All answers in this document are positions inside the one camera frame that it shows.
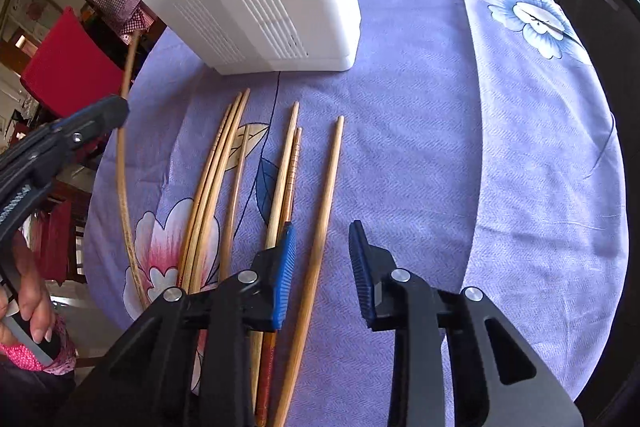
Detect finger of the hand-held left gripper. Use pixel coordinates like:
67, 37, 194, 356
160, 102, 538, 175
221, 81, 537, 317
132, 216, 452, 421
0, 95, 130, 181

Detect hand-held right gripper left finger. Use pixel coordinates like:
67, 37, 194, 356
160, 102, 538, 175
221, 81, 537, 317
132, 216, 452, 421
60, 223, 298, 427

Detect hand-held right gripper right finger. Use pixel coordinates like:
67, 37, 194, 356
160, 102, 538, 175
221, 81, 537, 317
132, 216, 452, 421
348, 219, 586, 427

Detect long bamboo chopstick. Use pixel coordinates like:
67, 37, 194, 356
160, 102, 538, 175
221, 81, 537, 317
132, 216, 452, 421
116, 32, 150, 310

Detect bunch of wooden chopsticks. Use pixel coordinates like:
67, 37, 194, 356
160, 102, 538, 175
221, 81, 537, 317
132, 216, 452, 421
177, 88, 346, 427

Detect person's left hand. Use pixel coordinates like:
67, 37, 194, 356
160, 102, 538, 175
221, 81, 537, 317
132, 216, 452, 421
0, 232, 58, 343

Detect red chair cover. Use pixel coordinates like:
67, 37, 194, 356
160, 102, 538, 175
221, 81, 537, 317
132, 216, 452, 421
20, 6, 126, 120

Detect purple floral tablecloth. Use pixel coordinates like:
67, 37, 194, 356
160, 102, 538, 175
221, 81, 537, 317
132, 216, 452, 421
82, 0, 630, 427

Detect pink dotted garment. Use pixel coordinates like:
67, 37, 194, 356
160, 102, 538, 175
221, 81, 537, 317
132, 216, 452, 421
0, 317, 78, 375

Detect framed wall picture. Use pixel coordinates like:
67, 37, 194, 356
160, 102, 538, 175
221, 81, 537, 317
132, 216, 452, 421
2, 0, 51, 40

